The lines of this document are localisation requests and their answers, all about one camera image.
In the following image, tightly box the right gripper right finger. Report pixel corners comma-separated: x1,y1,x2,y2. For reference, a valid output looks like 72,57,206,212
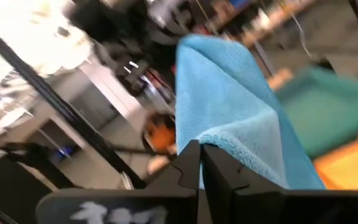
202,143,358,224

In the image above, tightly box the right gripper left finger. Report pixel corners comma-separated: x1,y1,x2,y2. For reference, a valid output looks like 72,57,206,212
35,139,201,224

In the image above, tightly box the bright blue microfiber towel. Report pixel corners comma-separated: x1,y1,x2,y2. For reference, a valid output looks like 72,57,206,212
175,34,326,190

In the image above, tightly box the orange microfiber towel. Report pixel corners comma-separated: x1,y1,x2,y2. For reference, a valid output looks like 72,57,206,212
314,130,358,190

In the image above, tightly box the person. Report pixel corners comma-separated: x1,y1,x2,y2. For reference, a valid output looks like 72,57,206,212
141,111,177,175

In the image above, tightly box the teal plastic bin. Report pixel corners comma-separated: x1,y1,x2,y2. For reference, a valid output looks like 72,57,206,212
275,67,358,158

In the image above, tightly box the black table frame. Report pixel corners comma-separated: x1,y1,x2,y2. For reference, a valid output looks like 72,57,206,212
0,18,147,189

